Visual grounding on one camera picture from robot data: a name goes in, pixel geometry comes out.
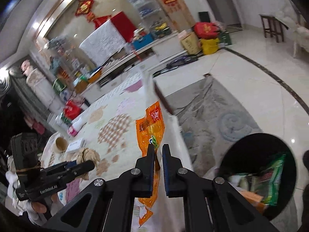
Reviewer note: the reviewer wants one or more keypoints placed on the long white flat box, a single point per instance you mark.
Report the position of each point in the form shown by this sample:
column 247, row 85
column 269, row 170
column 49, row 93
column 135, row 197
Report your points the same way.
column 76, row 145

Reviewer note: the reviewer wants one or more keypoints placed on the blue storage bin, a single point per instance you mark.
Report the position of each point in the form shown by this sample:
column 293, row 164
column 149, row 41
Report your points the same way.
column 143, row 41

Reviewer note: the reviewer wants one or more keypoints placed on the patterned fluffy table blanket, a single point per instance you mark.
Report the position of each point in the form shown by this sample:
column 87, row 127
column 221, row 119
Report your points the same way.
column 117, row 129

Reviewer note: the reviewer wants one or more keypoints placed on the brown paper cup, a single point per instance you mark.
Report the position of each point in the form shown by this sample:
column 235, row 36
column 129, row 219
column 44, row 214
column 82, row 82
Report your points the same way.
column 60, row 145

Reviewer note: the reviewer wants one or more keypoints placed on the red chinese knot decoration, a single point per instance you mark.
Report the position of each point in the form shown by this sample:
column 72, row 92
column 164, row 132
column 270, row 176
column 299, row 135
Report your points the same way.
column 84, row 8

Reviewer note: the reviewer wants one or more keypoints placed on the green crate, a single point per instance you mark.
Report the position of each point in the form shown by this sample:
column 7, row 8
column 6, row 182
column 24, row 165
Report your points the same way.
column 224, row 38

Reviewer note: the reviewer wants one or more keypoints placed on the yellow bag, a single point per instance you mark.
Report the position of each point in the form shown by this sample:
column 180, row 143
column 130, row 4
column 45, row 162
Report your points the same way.
column 209, row 46

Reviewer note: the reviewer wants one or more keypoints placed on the white gloved left hand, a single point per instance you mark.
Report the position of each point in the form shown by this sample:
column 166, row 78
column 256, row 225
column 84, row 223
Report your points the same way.
column 33, row 212

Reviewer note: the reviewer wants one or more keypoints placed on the white pink bottle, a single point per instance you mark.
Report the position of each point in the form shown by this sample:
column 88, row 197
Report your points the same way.
column 76, row 126

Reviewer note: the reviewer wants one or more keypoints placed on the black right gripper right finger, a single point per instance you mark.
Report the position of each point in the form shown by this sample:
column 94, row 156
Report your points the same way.
column 209, row 205

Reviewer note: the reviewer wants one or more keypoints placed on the red fabric bag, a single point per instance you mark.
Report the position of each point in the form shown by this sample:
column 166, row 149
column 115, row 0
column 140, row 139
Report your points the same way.
column 206, row 30

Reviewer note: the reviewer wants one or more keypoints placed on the white tv cabinet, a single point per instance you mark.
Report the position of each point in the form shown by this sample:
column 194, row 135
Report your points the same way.
column 157, row 53

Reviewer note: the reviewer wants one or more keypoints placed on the grey patterned floor rug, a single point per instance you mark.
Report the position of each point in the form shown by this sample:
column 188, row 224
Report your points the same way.
column 211, row 121

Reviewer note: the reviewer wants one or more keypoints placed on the green red seaweed snack bag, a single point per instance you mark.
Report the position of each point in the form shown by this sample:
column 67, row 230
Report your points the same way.
column 267, row 182

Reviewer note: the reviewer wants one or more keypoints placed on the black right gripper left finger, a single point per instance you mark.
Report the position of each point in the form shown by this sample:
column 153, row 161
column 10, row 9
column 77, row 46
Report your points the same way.
column 107, row 205

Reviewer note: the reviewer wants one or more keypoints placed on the white ornate chair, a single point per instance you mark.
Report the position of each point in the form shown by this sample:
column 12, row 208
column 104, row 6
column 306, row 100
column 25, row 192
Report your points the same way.
column 290, row 16

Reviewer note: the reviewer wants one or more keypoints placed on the dark wooden stool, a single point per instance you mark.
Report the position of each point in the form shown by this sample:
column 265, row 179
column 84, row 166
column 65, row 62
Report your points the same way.
column 272, row 27

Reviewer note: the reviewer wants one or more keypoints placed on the red plastic bag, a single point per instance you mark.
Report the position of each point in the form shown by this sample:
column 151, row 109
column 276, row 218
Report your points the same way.
column 71, row 110

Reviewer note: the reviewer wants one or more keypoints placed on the white textured cloth cover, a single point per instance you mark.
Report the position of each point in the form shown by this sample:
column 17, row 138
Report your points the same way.
column 104, row 42

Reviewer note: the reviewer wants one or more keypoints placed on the cardboard box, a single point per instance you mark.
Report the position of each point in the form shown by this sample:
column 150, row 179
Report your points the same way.
column 191, row 43

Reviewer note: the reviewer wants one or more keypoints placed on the black round trash bin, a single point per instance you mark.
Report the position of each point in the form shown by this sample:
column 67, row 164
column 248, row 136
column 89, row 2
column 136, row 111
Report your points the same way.
column 269, row 163

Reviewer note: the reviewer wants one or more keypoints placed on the orange white carton box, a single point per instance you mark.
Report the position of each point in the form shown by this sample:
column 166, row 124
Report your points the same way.
column 255, row 200

